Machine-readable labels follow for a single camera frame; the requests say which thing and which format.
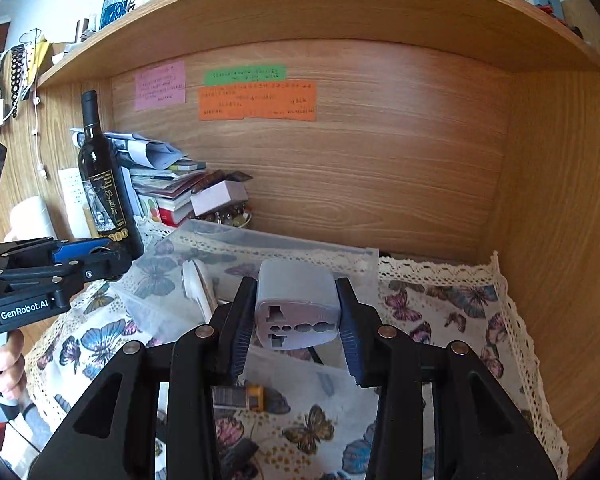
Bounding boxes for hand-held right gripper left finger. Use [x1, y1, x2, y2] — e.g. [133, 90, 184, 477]
[27, 276, 258, 480]

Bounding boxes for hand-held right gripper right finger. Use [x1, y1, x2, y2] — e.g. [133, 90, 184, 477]
[335, 276, 557, 480]

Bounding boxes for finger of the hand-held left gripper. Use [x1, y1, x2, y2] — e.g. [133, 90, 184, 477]
[0, 236, 117, 272]
[0, 247, 133, 312]

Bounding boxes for grey travel plug adapter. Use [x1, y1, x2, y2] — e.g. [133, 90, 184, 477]
[254, 259, 342, 352]

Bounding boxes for clear plastic storage box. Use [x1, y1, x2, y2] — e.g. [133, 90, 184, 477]
[112, 218, 381, 413]

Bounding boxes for person's left hand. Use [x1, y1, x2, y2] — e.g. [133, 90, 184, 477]
[0, 332, 27, 397]

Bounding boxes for yellow grey utility knife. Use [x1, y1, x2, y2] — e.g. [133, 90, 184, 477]
[212, 384, 267, 413]

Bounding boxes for white paper sheet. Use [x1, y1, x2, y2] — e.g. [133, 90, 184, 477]
[57, 167, 92, 239]

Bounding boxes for white paper roll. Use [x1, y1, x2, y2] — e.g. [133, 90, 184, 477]
[7, 195, 58, 244]

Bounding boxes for dark wine bottle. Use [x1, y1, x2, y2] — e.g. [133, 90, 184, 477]
[77, 90, 145, 261]

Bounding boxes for white plastic brush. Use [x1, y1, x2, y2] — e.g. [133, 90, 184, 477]
[181, 259, 220, 322]

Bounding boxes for stack of books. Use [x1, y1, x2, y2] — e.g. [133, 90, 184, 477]
[115, 157, 208, 228]

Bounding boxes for small black object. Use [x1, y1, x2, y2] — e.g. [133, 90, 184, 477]
[219, 437, 261, 480]

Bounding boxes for butterfly print lace tablecloth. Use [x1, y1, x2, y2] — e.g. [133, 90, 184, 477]
[25, 216, 572, 480]

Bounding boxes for rolled white papers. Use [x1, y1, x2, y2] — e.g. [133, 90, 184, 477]
[70, 128, 183, 171]

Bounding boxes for pile of small trinkets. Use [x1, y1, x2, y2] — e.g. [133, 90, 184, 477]
[200, 204, 254, 230]

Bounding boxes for small white cardboard box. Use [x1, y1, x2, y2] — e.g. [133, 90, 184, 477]
[190, 180, 249, 217]

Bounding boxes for brown shiny wrapper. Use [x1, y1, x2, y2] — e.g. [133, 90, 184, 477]
[192, 169, 254, 195]

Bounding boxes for pink sticky note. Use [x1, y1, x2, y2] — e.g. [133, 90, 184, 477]
[134, 59, 188, 112]

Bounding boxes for wooden shelf unit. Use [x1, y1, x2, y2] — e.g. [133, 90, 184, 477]
[35, 0, 600, 480]

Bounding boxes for yellow hanging card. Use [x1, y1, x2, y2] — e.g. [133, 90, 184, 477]
[27, 39, 51, 94]

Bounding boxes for small metal cup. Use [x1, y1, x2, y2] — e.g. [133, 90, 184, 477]
[74, 17, 99, 44]

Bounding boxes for orange sticky note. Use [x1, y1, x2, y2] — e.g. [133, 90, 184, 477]
[198, 81, 317, 122]

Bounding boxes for green sticky note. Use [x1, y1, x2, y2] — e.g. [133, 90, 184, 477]
[203, 64, 286, 87]

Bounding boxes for blue glass jar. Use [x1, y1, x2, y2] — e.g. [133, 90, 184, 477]
[99, 0, 136, 32]

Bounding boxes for thin white cable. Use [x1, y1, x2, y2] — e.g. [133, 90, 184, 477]
[29, 91, 49, 179]

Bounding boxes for black bead chain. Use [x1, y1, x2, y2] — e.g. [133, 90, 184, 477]
[8, 44, 30, 121]

